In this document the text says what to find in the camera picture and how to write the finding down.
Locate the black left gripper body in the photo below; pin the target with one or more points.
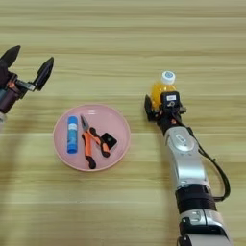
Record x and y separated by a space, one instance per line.
9 96

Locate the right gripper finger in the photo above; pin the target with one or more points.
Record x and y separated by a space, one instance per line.
149 109
182 110

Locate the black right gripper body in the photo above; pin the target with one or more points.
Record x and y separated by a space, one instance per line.
168 123

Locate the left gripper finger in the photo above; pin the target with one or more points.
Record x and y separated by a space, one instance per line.
9 56
44 73

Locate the orange juice bottle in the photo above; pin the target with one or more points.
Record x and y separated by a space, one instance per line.
157 89

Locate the pink round plate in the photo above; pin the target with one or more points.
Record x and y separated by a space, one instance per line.
118 128

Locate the orange black pliers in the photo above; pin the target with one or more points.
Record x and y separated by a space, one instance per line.
88 147

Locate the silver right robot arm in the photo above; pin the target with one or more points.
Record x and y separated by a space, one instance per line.
189 163

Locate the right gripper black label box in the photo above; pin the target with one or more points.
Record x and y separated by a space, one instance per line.
170 100

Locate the small black square block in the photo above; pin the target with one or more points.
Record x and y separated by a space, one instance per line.
109 141

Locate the blue glue stick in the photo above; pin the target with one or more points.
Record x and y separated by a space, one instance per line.
72 137

